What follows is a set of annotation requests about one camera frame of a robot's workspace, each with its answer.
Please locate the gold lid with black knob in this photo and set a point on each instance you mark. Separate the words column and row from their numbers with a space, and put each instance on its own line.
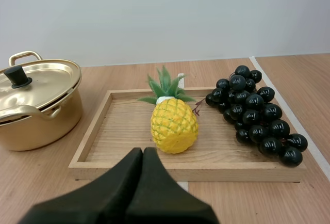
column 31, row 89

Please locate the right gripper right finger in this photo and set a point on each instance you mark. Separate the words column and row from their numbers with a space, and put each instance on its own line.
column 165, row 198

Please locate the shallow wooden tray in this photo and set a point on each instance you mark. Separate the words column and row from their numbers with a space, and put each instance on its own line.
column 123, row 136

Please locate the bunch of dark toy grapes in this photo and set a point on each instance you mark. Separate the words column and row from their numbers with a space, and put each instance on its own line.
column 257, row 115

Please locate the yellow toy pineapple green crown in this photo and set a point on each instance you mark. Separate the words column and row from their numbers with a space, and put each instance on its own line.
column 174, row 123

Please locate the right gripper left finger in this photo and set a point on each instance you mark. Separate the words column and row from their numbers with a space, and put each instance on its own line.
column 103, row 195

